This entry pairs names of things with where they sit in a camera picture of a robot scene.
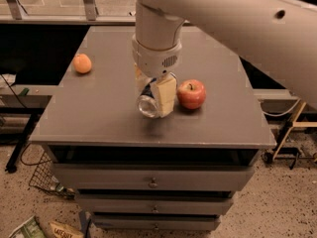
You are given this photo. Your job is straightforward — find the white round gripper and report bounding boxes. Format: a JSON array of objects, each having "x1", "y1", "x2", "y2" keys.
[{"x1": 132, "y1": 36, "x2": 182, "y2": 117}]

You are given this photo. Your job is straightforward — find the blue pepsi can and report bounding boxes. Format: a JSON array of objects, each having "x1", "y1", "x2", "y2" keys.
[{"x1": 136, "y1": 79, "x2": 159, "y2": 118}]

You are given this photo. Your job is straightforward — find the green snack bag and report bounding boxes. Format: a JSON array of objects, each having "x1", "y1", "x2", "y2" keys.
[{"x1": 8, "y1": 216, "x2": 47, "y2": 238}]

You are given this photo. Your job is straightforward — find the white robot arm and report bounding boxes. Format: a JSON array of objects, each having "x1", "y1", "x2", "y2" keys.
[{"x1": 133, "y1": 0, "x2": 317, "y2": 108}]

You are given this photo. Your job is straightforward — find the middle grey drawer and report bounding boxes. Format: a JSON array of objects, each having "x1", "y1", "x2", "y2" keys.
[{"x1": 75, "y1": 194, "x2": 233, "y2": 215}]

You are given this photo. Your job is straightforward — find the red apple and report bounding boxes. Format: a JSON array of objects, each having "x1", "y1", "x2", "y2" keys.
[{"x1": 176, "y1": 79, "x2": 206, "y2": 110}]

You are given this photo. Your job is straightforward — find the grey drawer cabinet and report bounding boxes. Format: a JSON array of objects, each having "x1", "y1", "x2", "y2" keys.
[{"x1": 29, "y1": 25, "x2": 277, "y2": 232}]

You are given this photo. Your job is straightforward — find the black wire basket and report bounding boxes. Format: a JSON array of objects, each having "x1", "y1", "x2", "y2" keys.
[{"x1": 29, "y1": 153, "x2": 74, "y2": 199}]

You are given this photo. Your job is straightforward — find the wooden stand with wheels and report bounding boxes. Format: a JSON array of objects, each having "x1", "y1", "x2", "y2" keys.
[{"x1": 262, "y1": 99, "x2": 317, "y2": 171}]

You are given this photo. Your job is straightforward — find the orange fruit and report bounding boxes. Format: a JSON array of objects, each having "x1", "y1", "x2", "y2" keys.
[{"x1": 72, "y1": 54, "x2": 92, "y2": 73}]

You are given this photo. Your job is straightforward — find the bottom grey drawer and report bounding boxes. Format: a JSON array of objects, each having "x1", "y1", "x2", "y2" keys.
[{"x1": 92, "y1": 214, "x2": 220, "y2": 231}]

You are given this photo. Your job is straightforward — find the black cable on floor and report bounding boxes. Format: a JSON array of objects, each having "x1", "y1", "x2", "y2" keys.
[{"x1": 19, "y1": 143, "x2": 53, "y2": 167}]

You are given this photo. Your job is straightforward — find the metal railing frame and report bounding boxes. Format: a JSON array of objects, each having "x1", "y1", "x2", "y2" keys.
[{"x1": 0, "y1": 0, "x2": 135, "y2": 25}]

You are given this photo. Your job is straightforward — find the top grey drawer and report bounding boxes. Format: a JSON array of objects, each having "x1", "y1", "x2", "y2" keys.
[{"x1": 52, "y1": 164, "x2": 254, "y2": 191}]

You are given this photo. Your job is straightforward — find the black table leg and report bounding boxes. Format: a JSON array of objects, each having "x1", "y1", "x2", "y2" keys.
[{"x1": 5, "y1": 114, "x2": 38, "y2": 174}]

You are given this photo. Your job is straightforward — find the yellow snack bag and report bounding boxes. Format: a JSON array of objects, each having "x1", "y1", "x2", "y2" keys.
[{"x1": 50, "y1": 221, "x2": 84, "y2": 238}]

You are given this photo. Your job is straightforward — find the grey drawer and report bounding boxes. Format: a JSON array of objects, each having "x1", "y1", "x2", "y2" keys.
[
  {"x1": 75, "y1": 194, "x2": 233, "y2": 215},
  {"x1": 92, "y1": 214, "x2": 220, "y2": 231},
  {"x1": 52, "y1": 164, "x2": 254, "y2": 191}
]

